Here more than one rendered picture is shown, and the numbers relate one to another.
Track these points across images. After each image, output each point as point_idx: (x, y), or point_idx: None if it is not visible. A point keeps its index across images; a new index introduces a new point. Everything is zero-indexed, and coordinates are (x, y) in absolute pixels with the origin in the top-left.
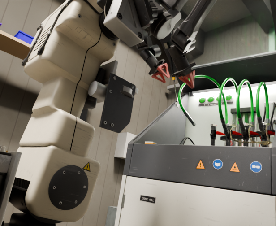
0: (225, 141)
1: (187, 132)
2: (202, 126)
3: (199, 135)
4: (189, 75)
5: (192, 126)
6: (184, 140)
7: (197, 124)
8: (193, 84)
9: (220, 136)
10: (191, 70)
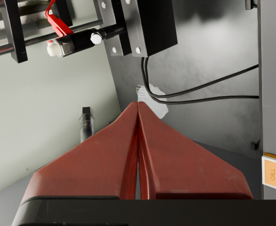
0: (27, 44)
1: (27, 166)
2: None
3: (22, 134)
4: (241, 172)
5: (6, 164)
6: (49, 162)
7: None
8: (147, 111)
9: (2, 77)
10: (142, 219)
